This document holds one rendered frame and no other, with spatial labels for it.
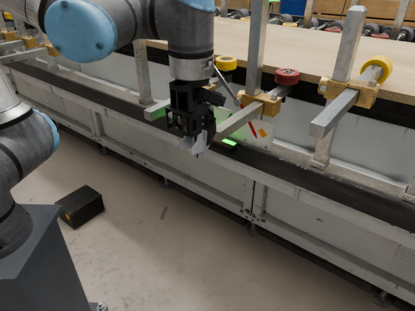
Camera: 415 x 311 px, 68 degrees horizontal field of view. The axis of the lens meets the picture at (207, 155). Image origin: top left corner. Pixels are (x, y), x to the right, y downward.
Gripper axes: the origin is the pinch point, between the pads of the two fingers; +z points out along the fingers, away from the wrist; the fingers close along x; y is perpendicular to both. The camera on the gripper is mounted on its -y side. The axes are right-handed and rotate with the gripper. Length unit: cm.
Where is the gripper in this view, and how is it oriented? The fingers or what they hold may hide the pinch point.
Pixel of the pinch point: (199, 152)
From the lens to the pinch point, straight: 75.7
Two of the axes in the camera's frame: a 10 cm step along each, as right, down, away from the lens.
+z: 0.0, 8.3, 5.5
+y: -6.1, 4.4, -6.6
